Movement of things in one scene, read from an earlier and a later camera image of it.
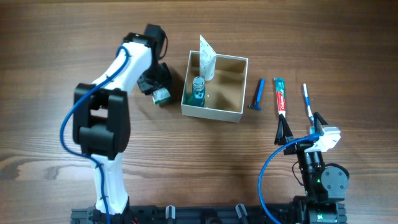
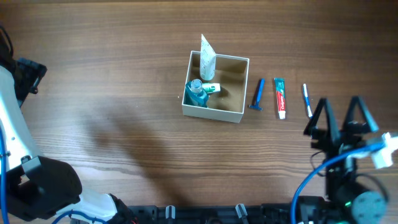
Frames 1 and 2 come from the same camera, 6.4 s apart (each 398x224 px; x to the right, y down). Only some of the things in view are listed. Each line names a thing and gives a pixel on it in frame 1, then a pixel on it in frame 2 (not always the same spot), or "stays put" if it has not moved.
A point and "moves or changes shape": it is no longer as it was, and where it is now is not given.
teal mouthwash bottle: x=197 y=97 moves or changes shape
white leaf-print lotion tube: x=208 y=60 stays put
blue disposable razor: x=259 y=97 stays put
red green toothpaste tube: x=280 y=93 stays put
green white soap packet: x=160 y=95 to x=211 y=87
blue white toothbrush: x=308 y=104 stays put
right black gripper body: x=308 y=162 to x=331 y=147
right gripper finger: x=319 y=122 to x=350 y=127
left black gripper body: x=157 y=76 to x=27 y=74
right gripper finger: x=284 y=134 to x=333 y=127
